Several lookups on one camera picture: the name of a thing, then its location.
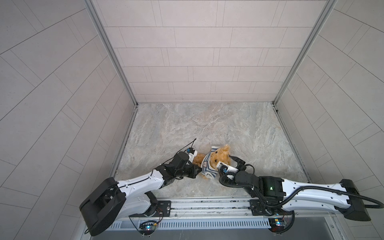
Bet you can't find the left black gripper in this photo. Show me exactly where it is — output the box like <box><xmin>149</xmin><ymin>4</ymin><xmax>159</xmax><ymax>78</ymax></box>
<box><xmin>172</xmin><ymin>163</ymin><xmax>203</xmax><ymax>180</ymax></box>

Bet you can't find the blue white striped knit sweater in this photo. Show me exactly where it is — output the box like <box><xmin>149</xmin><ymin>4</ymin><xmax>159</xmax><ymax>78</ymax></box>
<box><xmin>201</xmin><ymin>146</ymin><xmax>222</xmax><ymax>180</ymax></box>

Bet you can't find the brown teddy bear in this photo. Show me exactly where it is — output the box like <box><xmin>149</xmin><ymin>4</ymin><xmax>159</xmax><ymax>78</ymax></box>
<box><xmin>193</xmin><ymin>145</ymin><xmax>231</xmax><ymax>180</ymax></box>

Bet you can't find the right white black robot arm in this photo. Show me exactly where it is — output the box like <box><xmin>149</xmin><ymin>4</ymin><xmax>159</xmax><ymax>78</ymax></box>
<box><xmin>220</xmin><ymin>158</ymin><xmax>371</xmax><ymax>222</ymax></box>

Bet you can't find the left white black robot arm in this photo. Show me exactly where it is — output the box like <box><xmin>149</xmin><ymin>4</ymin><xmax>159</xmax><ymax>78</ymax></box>
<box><xmin>79</xmin><ymin>148</ymin><xmax>202</xmax><ymax>237</ymax></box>

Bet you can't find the right small circuit board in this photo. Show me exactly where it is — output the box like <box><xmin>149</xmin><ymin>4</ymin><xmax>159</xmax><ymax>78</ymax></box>
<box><xmin>268</xmin><ymin>218</ymin><xmax>286</xmax><ymax>233</ymax></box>

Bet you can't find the small circuit board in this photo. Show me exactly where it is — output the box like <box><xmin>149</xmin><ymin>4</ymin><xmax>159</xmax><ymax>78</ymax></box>
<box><xmin>268</xmin><ymin>218</ymin><xmax>286</xmax><ymax>233</ymax></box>
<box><xmin>140</xmin><ymin>220</ymin><xmax>159</xmax><ymax>231</ymax></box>

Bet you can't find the white ventilation grille strip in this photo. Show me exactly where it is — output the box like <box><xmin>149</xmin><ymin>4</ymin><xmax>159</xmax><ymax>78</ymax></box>
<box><xmin>107</xmin><ymin>218</ymin><xmax>271</xmax><ymax>231</ymax></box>

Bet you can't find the left small circuit board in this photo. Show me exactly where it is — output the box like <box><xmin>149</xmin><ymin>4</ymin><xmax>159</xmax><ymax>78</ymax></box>
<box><xmin>140</xmin><ymin>220</ymin><xmax>159</xmax><ymax>231</ymax></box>

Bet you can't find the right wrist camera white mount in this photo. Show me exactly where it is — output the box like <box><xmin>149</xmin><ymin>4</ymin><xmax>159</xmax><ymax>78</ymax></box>
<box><xmin>217</xmin><ymin>162</ymin><xmax>239</xmax><ymax>175</ymax></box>

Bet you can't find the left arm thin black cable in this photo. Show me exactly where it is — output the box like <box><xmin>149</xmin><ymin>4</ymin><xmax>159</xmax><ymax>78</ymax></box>
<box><xmin>116</xmin><ymin>138</ymin><xmax>198</xmax><ymax>187</ymax></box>

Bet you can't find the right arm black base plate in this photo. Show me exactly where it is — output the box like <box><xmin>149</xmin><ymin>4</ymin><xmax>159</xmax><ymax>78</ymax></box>
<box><xmin>249</xmin><ymin>199</ymin><xmax>293</xmax><ymax>217</ymax></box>

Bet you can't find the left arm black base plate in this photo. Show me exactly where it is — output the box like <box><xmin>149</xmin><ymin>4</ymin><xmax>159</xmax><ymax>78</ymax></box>
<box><xmin>130</xmin><ymin>201</ymin><xmax>172</xmax><ymax>218</ymax></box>

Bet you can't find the aluminium mounting rail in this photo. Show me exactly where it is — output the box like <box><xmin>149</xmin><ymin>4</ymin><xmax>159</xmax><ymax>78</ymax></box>
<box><xmin>83</xmin><ymin>196</ymin><xmax>335</xmax><ymax>222</ymax></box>

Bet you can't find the black corrugated cable conduit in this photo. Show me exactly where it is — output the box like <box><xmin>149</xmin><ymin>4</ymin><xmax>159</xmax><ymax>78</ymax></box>
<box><xmin>218</xmin><ymin>163</ymin><xmax>384</xmax><ymax>210</ymax></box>

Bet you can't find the right aluminium corner post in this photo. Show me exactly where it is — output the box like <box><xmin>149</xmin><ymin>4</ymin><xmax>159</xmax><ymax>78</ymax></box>
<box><xmin>273</xmin><ymin>0</ymin><xmax>337</xmax><ymax>108</ymax></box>

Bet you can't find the aluminium corner post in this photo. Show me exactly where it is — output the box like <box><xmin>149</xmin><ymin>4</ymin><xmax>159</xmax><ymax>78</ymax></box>
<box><xmin>84</xmin><ymin>0</ymin><xmax>138</xmax><ymax>108</ymax></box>
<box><xmin>273</xmin><ymin>0</ymin><xmax>337</xmax><ymax>108</ymax></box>

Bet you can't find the left aluminium corner post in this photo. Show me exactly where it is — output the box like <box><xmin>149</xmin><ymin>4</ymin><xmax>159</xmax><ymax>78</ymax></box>
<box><xmin>84</xmin><ymin>0</ymin><xmax>138</xmax><ymax>108</ymax></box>

